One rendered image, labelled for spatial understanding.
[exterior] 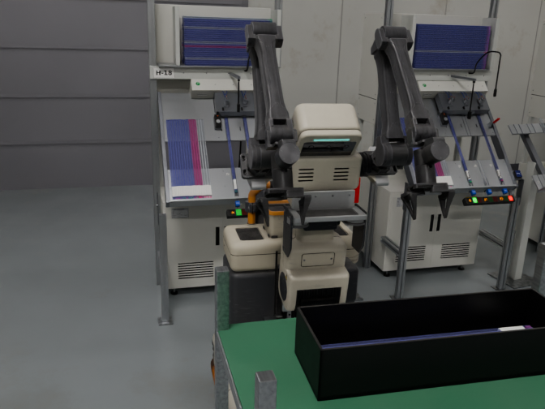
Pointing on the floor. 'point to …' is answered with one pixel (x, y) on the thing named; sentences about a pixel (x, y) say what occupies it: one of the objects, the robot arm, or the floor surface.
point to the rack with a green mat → (275, 337)
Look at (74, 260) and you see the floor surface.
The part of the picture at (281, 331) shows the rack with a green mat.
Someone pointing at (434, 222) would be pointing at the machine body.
